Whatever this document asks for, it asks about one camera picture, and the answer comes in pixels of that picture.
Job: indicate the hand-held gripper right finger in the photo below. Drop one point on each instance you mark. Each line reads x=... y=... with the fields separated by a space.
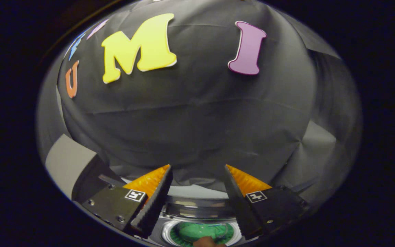
x=240 y=206

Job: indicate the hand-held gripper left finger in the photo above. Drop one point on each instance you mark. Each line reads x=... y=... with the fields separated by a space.
x=154 y=202

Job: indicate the grey washing machine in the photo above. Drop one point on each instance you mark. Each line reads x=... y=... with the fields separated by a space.
x=165 y=226

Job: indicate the dark washing machine lid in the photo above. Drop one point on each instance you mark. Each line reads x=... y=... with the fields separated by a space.
x=197 y=207

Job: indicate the green polo shirt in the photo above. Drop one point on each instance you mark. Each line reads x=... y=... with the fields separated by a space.
x=197 y=230

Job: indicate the black backdrop cloth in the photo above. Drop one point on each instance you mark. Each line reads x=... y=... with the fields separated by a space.
x=190 y=113

